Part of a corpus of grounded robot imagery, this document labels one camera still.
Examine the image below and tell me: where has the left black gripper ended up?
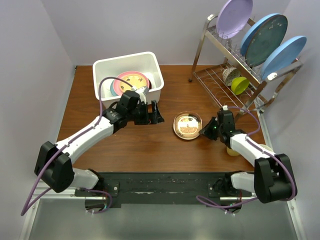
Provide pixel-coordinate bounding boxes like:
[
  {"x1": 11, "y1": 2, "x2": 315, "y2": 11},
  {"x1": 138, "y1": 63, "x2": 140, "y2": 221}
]
[{"x1": 127, "y1": 100, "x2": 164, "y2": 126}]

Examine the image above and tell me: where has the small cream floral plate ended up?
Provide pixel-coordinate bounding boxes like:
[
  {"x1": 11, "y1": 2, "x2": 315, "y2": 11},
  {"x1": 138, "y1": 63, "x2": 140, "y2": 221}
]
[{"x1": 119, "y1": 73, "x2": 148, "y2": 93}]

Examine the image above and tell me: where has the blue cream leaf plate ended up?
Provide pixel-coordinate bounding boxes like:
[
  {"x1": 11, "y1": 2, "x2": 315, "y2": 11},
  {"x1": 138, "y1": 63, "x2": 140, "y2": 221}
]
[{"x1": 110, "y1": 80, "x2": 118, "y2": 97}]

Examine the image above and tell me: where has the pink plastic plate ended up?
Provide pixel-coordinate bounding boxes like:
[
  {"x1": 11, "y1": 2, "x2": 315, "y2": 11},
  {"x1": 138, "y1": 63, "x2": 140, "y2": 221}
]
[{"x1": 114, "y1": 71, "x2": 150, "y2": 96}]

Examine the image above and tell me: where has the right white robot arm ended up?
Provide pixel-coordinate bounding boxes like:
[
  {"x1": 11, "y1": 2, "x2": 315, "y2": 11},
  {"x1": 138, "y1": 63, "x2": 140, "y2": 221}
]
[{"x1": 199, "y1": 105, "x2": 298, "y2": 204}]

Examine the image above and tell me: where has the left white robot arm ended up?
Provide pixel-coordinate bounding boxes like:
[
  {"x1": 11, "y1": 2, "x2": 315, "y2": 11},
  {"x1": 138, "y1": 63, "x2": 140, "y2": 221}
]
[{"x1": 34, "y1": 90, "x2": 165, "y2": 196}]

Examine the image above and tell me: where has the white plastic bin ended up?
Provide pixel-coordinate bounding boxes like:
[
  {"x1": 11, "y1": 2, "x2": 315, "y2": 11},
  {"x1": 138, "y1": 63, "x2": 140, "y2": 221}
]
[{"x1": 92, "y1": 51, "x2": 164, "y2": 107}]

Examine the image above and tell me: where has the cream cup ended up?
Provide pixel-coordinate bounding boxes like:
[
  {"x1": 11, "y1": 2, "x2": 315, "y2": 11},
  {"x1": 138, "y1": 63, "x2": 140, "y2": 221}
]
[
  {"x1": 226, "y1": 147, "x2": 240, "y2": 157},
  {"x1": 260, "y1": 144, "x2": 273, "y2": 152}
]

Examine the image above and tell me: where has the lime green bowl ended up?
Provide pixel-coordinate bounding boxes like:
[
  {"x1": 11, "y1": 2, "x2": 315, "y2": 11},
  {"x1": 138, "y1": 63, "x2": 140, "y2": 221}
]
[{"x1": 231, "y1": 76, "x2": 250, "y2": 95}]

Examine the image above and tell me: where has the patterned white bowl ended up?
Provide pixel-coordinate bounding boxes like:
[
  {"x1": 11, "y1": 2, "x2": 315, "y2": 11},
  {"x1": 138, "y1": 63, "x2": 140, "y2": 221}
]
[{"x1": 222, "y1": 67, "x2": 241, "y2": 87}]

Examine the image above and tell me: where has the steel dish rack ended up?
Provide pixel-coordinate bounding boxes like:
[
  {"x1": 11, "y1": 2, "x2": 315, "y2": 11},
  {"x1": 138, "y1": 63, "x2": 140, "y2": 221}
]
[{"x1": 188, "y1": 13, "x2": 304, "y2": 132}]

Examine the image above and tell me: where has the light blue plate behind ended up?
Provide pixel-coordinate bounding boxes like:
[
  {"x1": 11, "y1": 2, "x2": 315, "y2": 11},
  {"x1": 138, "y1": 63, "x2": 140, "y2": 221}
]
[{"x1": 240, "y1": 13, "x2": 279, "y2": 56}]

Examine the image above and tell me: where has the light blue plate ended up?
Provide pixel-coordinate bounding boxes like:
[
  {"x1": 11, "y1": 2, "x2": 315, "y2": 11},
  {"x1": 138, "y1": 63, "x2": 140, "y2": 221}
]
[
  {"x1": 261, "y1": 35, "x2": 307, "y2": 80},
  {"x1": 240, "y1": 13, "x2": 279, "y2": 56}
]

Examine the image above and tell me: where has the dark teal plate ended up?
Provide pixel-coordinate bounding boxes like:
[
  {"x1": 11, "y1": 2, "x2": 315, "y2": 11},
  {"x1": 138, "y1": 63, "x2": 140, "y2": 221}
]
[{"x1": 245, "y1": 14, "x2": 288, "y2": 68}]

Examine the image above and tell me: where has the light blue plate front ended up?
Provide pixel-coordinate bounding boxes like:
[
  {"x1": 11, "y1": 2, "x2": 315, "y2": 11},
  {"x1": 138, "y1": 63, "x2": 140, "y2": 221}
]
[{"x1": 261, "y1": 35, "x2": 307, "y2": 80}]

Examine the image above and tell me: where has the lavender plate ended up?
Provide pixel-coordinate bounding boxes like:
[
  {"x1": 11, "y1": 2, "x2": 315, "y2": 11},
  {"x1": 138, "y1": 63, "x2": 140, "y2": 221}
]
[{"x1": 216, "y1": 0, "x2": 253, "y2": 39}]

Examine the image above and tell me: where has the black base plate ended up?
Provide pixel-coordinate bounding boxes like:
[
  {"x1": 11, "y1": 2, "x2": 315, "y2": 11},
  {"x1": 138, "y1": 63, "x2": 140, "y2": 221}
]
[{"x1": 44, "y1": 171, "x2": 278, "y2": 208}]

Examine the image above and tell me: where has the aluminium rail frame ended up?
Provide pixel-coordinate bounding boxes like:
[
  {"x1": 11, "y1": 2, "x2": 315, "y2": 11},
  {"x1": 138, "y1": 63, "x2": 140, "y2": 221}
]
[{"x1": 20, "y1": 183, "x2": 307, "y2": 240}]

